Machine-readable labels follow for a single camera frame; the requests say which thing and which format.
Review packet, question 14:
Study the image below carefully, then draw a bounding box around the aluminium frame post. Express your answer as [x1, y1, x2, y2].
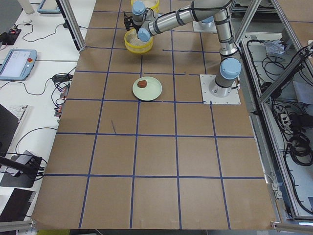
[56, 0, 86, 52]

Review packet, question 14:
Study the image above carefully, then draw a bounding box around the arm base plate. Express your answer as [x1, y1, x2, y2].
[192, 21, 217, 34]
[200, 74, 241, 105]

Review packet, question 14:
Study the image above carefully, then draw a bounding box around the light green plate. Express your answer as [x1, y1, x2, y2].
[132, 76, 162, 101]

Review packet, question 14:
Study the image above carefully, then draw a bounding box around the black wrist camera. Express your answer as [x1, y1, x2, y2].
[123, 12, 133, 31]

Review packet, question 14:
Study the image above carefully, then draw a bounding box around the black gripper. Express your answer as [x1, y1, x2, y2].
[132, 22, 142, 32]

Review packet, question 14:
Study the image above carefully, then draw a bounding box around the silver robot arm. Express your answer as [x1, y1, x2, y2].
[124, 0, 242, 98]

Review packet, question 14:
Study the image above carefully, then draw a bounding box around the yellow steamer layer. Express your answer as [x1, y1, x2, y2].
[124, 29, 153, 54]
[131, 0, 160, 13]

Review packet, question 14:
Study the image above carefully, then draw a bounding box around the brown steamed bun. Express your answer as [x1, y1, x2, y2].
[137, 80, 147, 88]

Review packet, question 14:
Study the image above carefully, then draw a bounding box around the black power adapter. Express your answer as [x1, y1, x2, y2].
[52, 74, 73, 83]

